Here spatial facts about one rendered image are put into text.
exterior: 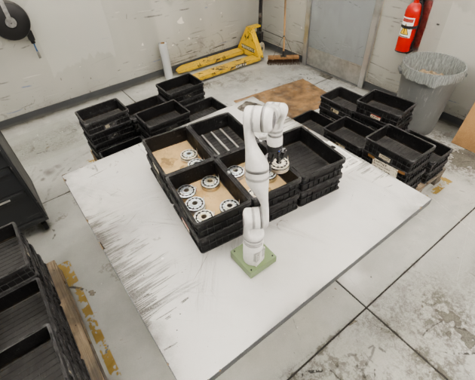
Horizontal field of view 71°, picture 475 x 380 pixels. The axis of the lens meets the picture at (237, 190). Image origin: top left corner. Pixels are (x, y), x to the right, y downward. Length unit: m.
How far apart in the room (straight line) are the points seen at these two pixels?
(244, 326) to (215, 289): 0.22
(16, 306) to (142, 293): 0.88
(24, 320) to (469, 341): 2.53
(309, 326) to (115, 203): 1.40
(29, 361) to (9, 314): 0.43
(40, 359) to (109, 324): 0.62
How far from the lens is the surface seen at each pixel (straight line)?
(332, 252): 1.72
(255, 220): 1.33
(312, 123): 3.40
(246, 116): 1.15
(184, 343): 1.49
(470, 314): 2.66
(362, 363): 2.26
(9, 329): 2.24
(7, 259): 2.40
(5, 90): 4.72
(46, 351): 1.94
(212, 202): 1.73
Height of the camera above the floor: 2.06
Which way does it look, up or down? 43 degrees down
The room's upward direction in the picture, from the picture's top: 3 degrees counter-clockwise
